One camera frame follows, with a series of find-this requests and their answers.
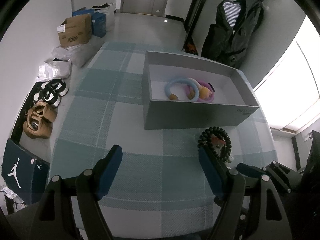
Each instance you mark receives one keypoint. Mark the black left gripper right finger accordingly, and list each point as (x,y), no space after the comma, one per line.
(227,185)

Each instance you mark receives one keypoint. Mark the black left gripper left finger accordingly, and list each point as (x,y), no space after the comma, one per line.
(96,182)

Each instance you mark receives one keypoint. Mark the black white hair clip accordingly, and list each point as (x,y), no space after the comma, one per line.
(211,87)

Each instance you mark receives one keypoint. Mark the small orange figurine clip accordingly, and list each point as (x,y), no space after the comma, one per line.
(217,144)

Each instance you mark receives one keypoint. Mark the dark blue Jordan box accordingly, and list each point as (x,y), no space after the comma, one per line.
(24,173)

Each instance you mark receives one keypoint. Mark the brown shoes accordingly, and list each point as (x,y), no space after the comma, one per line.
(39,121)

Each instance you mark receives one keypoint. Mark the black white sneakers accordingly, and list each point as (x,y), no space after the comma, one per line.
(51,92)

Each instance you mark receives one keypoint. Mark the grey open cardboard box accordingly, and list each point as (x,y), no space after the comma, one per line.
(176,94)

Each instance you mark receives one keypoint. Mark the white plastic bag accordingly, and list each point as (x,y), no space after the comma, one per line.
(52,70)

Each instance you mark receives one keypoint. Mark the clear plastic bag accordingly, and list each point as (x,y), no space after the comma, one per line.
(78,54)

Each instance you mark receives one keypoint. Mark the black hanging jacket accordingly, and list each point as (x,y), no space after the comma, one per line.
(228,38)

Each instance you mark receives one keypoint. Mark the brown cardboard box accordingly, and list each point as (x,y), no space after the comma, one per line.
(75,30)

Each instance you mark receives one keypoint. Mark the blue shoe box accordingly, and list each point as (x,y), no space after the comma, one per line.
(98,21)

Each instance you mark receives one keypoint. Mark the white bag with clothes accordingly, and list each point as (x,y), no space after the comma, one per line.
(109,10)

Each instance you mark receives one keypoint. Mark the black tripod stand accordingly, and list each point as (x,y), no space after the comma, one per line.
(190,24)

